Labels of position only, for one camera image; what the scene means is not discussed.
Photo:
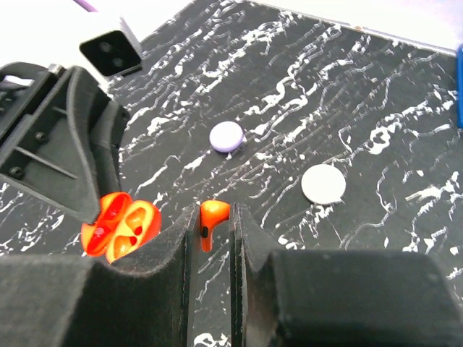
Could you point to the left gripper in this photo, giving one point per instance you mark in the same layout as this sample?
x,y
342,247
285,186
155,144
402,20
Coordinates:
x,y
60,139

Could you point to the white earbud charging case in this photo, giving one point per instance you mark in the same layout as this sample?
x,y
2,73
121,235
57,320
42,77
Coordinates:
x,y
323,184

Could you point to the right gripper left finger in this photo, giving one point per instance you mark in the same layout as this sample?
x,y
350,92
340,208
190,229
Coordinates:
x,y
143,299

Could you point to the red earbud charging case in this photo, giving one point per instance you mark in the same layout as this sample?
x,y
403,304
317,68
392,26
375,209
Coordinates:
x,y
123,226

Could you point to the blue stapler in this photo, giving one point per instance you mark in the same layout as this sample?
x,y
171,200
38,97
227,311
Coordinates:
x,y
459,86

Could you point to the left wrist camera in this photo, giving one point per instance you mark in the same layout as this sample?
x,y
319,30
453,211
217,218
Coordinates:
x,y
113,49

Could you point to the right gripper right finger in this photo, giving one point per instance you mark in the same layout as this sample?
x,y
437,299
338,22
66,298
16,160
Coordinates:
x,y
285,297

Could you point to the red earbud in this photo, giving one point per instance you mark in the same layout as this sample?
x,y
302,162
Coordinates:
x,y
212,213

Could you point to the purple earbud charging case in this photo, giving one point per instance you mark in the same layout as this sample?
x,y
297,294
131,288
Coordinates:
x,y
226,136

